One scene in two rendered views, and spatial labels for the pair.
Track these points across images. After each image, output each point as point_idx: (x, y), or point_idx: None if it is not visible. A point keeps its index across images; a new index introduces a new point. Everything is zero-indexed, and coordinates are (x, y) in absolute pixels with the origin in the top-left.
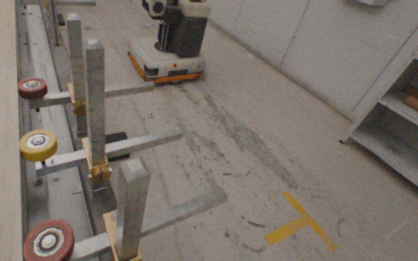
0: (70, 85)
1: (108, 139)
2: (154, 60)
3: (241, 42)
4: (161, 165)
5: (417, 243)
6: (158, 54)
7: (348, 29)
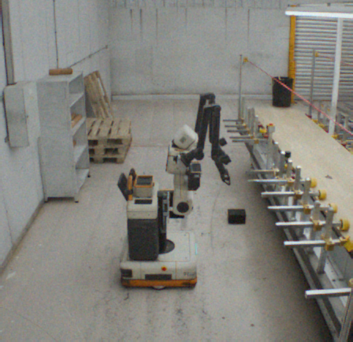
0: (258, 139)
1: (239, 212)
2: (187, 232)
3: None
4: (210, 213)
5: (114, 179)
6: (177, 237)
7: (19, 165)
